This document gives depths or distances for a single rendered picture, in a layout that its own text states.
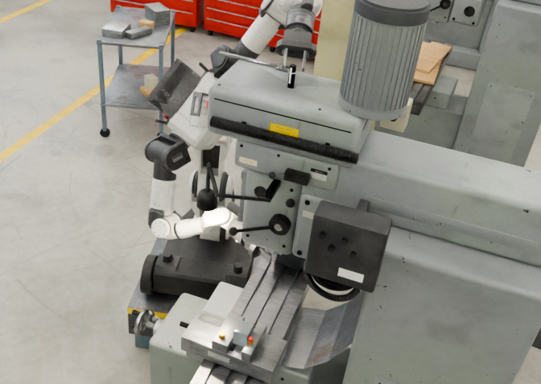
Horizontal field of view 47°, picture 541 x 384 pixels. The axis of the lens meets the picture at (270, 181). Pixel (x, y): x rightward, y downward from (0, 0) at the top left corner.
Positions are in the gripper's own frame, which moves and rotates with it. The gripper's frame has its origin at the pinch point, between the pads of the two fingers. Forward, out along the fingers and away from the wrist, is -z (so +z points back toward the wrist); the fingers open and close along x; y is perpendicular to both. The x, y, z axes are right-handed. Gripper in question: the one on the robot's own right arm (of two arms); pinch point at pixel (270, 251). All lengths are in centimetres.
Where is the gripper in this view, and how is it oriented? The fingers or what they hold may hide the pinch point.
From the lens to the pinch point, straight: 227.2
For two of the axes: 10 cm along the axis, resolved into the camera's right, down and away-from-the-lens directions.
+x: 7.0, -3.5, 6.3
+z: -7.1, -4.6, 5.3
